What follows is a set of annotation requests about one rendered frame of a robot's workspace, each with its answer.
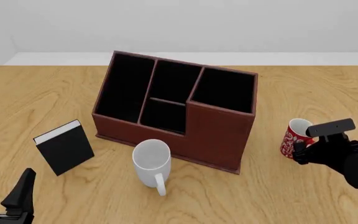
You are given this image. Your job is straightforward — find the red mug with white pattern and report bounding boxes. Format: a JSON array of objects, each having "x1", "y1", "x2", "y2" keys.
[{"x1": 280, "y1": 118, "x2": 318, "y2": 159}]

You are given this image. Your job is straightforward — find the black book with white pages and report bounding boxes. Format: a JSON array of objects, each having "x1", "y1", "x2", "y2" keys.
[{"x1": 32, "y1": 119, "x2": 95, "y2": 177}]

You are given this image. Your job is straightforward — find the red-brown desk caddy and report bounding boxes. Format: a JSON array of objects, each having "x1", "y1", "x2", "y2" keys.
[{"x1": 91, "y1": 50, "x2": 259, "y2": 175}]

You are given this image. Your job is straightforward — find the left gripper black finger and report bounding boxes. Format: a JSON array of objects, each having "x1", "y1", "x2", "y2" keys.
[{"x1": 1, "y1": 167, "x2": 37, "y2": 215}]

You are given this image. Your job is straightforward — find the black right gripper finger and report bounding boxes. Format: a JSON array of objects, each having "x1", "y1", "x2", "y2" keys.
[{"x1": 292, "y1": 140, "x2": 316, "y2": 166}]

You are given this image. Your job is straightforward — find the flat plate on black stalk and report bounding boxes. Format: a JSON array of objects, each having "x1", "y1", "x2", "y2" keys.
[{"x1": 305, "y1": 118, "x2": 356, "y2": 144}]

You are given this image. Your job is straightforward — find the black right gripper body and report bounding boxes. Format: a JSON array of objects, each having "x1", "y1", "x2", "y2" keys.
[{"x1": 312, "y1": 134, "x2": 358, "y2": 167}]

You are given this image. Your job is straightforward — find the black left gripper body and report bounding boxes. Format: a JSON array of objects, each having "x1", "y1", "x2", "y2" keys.
[{"x1": 0, "y1": 208, "x2": 35, "y2": 224}]

